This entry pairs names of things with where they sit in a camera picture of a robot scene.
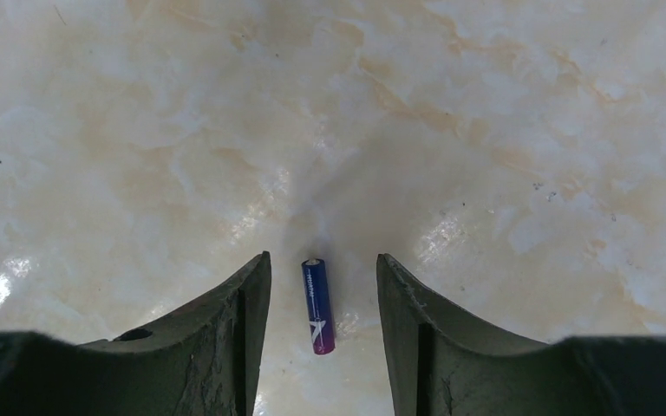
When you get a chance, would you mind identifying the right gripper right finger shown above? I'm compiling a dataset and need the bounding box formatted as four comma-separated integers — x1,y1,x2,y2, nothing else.
376,254,666,415

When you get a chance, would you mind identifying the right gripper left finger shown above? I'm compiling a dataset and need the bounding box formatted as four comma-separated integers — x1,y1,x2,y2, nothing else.
0,252,271,415

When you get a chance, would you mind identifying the purple AAA battery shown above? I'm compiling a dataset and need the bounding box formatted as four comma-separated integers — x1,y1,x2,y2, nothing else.
301,258,336,355

